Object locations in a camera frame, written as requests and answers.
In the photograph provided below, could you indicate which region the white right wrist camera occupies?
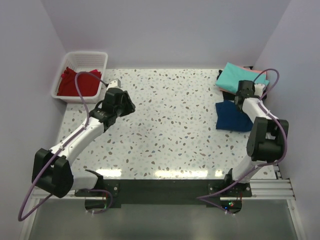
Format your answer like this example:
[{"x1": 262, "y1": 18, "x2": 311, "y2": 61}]
[{"x1": 254, "y1": 83, "x2": 266, "y2": 98}]

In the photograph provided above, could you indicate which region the red t-shirt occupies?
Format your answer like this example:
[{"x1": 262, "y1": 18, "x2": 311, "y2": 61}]
[{"x1": 57, "y1": 67, "x2": 102, "y2": 97}]

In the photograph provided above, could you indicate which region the folded black t-shirt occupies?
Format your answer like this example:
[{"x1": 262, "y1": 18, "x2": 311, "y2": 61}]
[{"x1": 216, "y1": 65, "x2": 268, "y2": 101}]

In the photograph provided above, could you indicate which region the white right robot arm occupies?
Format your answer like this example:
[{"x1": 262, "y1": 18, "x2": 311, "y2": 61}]
[{"x1": 222, "y1": 80, "x2": 289, "y2": 197}]

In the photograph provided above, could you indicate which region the folded salmon pink t-shirt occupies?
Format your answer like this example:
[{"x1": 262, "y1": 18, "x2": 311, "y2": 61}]
[{"x1": 217, "y1": 65, "x2": 268, "y2": 93}]

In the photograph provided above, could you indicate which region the folded teal t-shirt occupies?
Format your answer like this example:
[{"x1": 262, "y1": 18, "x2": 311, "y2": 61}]
[{"x1": 215, "y1": 61, "x2": 270, "y2": 94}]

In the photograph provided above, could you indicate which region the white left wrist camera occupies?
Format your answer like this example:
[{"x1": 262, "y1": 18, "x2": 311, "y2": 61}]
[{"x1": 106, "y1": 79, "x2": 121, "y2": 91}]

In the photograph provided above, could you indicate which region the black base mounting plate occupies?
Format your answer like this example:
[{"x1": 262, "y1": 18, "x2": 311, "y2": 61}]
[{"x1": 74, "y1": 179, "x2": 252, "y2": 213}]

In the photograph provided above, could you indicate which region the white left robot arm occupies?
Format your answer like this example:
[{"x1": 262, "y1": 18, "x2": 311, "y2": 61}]
[{"x1": 31, "y1": 87, "x2": 135, "y2": 198}]

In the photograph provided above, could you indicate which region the navy blue t-shirt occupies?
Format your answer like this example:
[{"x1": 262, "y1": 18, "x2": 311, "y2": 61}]
[{"x1": 215, "y1": 100, "x2": 253, "y2": 133}]

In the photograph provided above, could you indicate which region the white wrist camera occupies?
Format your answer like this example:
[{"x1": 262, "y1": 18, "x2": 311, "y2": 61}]
[
  {"x1": 106, "y1": 79, "x2": 121, "y2": 91},
  {"x1": 254, "y1": 83, "x2": 266, "y2": 98}
]

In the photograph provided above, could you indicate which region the white plastic laundry basket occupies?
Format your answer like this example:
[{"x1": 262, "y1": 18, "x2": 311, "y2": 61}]
[{"x1": 51, "y1": 51, "x2": 108, "y2": 104}]

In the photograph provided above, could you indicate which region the aluminium extrusion rail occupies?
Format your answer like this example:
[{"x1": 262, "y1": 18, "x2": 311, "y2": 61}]
[{"x1": 31, "y1": 179, "x2": 296, "y2": 200}]

